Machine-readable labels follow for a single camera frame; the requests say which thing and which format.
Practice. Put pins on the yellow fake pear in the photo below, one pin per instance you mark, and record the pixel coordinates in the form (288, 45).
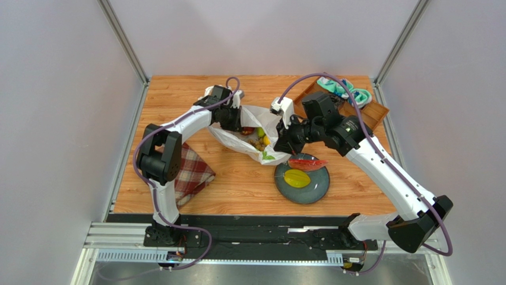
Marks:
(265, 141)

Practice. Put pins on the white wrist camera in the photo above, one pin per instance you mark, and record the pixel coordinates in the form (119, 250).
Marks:
(236, 99)
(283, 107)

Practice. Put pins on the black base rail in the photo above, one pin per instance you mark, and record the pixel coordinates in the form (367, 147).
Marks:
(263, 238)

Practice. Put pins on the red plaid cloth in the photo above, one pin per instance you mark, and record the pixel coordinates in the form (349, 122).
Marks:
(195, 174)

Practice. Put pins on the blue white sock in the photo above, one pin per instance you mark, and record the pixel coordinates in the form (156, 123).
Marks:
(362, 97)

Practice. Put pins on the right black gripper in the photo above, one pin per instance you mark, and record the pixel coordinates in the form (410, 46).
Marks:
(285, 139)

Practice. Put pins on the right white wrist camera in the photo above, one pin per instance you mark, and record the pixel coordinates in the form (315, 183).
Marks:
(283, 107)

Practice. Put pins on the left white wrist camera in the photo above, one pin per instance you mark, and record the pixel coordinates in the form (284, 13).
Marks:
(236, 99)

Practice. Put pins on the dark red fake fruit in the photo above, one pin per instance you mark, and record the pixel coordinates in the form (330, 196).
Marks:
(246, 131)

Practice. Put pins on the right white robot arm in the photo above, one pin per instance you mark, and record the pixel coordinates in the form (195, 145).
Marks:
(419, 213)

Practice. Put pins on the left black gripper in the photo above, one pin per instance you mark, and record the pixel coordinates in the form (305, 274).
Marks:
(236, 126)

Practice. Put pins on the wooden compartment tray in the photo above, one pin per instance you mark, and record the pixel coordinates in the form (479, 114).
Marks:
(372, 114)

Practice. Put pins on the yellow fake starfruit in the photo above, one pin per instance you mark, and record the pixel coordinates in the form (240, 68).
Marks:
(296, 178)

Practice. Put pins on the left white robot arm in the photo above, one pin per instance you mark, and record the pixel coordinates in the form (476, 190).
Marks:
(158, 156)

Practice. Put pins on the red fake watermelon slice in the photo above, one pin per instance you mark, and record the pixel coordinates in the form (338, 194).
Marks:
(307, 165)

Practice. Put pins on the green fake lime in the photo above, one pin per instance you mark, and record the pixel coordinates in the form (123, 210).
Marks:
(260, 132)

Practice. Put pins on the white plastic bag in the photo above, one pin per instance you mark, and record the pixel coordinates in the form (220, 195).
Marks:
(257, 117)

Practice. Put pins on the teal white sock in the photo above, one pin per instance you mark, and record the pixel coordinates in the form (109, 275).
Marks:
(334, 87)

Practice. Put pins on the brown fake longan bunch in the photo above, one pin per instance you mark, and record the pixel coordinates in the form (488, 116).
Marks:
(258, 143)

